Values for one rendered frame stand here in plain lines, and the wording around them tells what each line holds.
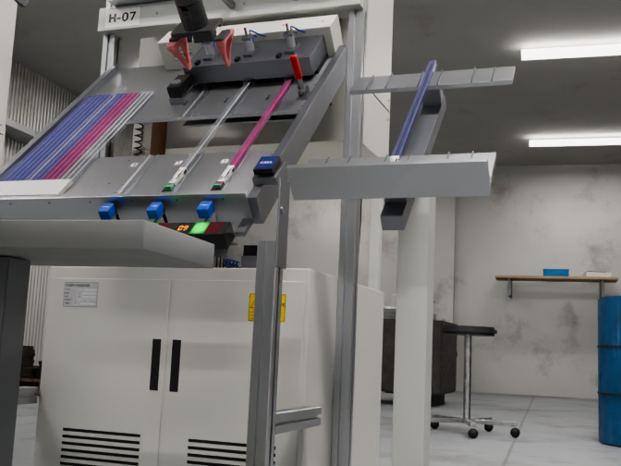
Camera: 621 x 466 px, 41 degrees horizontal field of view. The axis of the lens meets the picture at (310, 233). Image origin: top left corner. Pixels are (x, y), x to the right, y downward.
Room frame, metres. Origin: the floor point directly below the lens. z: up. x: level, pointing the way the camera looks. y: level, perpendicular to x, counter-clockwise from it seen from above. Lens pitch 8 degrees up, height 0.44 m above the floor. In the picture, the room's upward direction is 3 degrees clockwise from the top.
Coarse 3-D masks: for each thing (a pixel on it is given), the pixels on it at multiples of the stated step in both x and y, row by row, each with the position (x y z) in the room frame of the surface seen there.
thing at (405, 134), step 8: (432, 64) 1.69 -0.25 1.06; (432, 72) 1.67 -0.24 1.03; (424, 80) 1.63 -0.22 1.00; (424, 88) 1.60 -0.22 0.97; (416, 96) 1.58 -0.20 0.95; (416, 104) 1.55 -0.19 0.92; (416, 112) 1.53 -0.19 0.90; (408, 120) 1.50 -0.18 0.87; (408, 128) 1.48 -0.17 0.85; (400, 136) 1.46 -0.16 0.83; (408, 136) 1.47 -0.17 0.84; (400, 144) 1.43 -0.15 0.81; (400, 152) 1.41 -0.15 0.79
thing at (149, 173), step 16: (96, 160) 1.82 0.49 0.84; (112, 160) 1.81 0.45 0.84; (128, 160) 1.79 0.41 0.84; (144, 160) 1.77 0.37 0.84; (160, 160) 1.76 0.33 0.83; (176, 160) 1.74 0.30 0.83; (208, 160) 1.71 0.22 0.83; (224, 160) 1.70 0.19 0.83; (256, 160) 1.67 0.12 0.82; (80, 176) 1.78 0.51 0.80; (96, 176) 1.76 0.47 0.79; (112, 176) 1.75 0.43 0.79; (128, 176) 1.73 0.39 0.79; (144, 176) 1.72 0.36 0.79; (160, 176) 1.70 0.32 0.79; (192, 176) 1.67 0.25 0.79; (208, 176) 1.66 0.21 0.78; (240, 176) 1.63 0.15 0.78; (80, 192) 1.72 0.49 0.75; (96, 192) 1.71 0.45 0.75; (112, 192) 1.69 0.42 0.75; (128, 192) 1.67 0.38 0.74
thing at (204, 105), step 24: (120, 72) 2.23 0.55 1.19; (144, 72) 2.19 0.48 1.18; (168, 72) 2.15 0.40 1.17; (168, 96) 2.02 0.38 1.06; (192, 96) 1.99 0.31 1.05; (216, 96) 1.96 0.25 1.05; (264, 96) 1.90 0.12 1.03; (288, 96) 1.87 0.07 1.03; (144, 120) 1.95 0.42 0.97; (168, 120) 1.93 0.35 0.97; (192, 120) 1.98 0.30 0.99; (240, 120) 1.93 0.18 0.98; (288, 120) 1.88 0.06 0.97
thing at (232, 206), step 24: (144, 192) 1.61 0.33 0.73; (168, 192) 1.59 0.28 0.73; (192, 192) 1.57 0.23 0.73; (216, 192) 1.55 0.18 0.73; (240, 192) 1.53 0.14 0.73; (0, 216) 1.76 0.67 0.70; (24, 216) 1.74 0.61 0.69; (48, 216) 1.72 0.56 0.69; (72, 216) 1.70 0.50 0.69; (96, 216) 1.68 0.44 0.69; (120, 216) 1.66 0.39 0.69; (144, 216) 1.64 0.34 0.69; (168, 216) 1.63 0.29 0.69; (192, 216) 1.61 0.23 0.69; (240, 216) 1.57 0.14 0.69
